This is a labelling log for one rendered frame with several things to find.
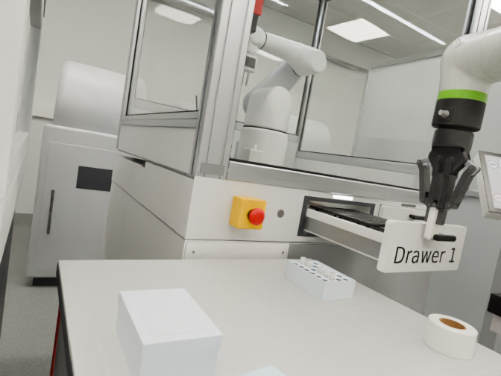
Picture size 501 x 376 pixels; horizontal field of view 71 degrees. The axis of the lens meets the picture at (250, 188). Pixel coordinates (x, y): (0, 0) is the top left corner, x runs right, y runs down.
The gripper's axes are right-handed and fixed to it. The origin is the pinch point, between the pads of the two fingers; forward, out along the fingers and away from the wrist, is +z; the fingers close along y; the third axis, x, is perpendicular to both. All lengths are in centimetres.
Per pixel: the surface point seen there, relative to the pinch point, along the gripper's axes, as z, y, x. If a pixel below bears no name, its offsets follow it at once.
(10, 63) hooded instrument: -13, -7, -78
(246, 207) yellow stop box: 4.2, -25.5, -31.9
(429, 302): 73, -92, 175
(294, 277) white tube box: 16.1, -12.2, -25.3
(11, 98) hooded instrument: -9, -7, -77
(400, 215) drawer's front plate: 2.9, -28.2, 28.9
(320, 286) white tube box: 14.8, -4.4, -25.5
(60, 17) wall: -106, -356, -66
